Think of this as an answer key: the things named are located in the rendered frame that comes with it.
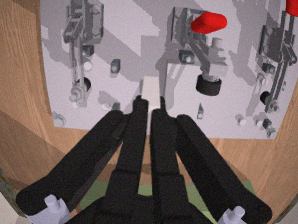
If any light grey rectangular block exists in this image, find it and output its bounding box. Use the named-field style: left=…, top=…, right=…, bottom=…
left=163, top=58, right=202, bottom=123

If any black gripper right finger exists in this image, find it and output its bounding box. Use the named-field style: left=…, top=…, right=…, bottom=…
left=148, top=77, right=273, bottom=224

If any light grey fixture plate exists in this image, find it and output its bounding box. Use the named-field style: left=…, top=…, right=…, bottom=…
left=40, top=0, right=298, bottom=139

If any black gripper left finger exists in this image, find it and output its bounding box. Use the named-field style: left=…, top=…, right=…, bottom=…
left=16, top=76, right=151, bottom=224

